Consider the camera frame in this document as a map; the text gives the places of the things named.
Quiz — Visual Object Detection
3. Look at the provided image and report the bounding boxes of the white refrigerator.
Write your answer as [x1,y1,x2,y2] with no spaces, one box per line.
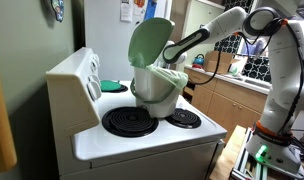
[83,0,174,82]

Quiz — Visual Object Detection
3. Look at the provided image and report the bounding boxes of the teal kettle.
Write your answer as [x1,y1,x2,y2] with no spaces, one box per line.
[192,53,206,66]

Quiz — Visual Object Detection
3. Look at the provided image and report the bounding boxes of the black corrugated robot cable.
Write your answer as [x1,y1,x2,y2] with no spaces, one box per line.
[187,18,304,135]

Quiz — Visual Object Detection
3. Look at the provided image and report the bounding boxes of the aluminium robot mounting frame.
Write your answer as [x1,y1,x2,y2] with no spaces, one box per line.
[229,127,304,180]

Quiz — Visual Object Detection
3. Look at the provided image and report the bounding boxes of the white paper on fridge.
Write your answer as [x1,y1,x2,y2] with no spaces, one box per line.
[120,0,134,23]

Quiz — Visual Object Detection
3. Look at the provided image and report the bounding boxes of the wooden kitchen base cabinets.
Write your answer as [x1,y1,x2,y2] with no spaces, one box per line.
[183,68,270,145]

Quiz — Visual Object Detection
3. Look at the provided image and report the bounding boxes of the blue fridge magnet sheet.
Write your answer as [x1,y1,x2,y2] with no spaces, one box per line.
[144,0,158,21]

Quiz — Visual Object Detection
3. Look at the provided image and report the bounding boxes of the green bin lid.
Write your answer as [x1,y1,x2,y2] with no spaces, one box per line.
[127,17,176,70]

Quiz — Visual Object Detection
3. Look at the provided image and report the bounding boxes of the wooden robot platform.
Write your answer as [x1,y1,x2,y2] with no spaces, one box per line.
[209,124,249,180]

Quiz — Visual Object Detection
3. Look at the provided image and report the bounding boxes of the colourful wall decoration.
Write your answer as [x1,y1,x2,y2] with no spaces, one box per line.
[50,0,66,23]

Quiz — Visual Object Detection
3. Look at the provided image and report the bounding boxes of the cardboard box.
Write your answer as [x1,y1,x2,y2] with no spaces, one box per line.
[203,50,242,75]

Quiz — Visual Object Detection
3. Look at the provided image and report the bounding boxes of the white compost bin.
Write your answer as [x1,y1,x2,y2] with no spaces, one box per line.
[133,65,185,120]

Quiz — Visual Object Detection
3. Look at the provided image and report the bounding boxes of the round green pad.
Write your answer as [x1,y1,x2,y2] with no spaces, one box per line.
[99,79,124,93]

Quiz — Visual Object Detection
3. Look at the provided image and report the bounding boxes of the white electric stove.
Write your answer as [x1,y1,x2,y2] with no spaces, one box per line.
[45,46,228,180]

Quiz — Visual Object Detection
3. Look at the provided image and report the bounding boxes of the green bin liner bag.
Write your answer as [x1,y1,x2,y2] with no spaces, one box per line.
[130,54,190,101]

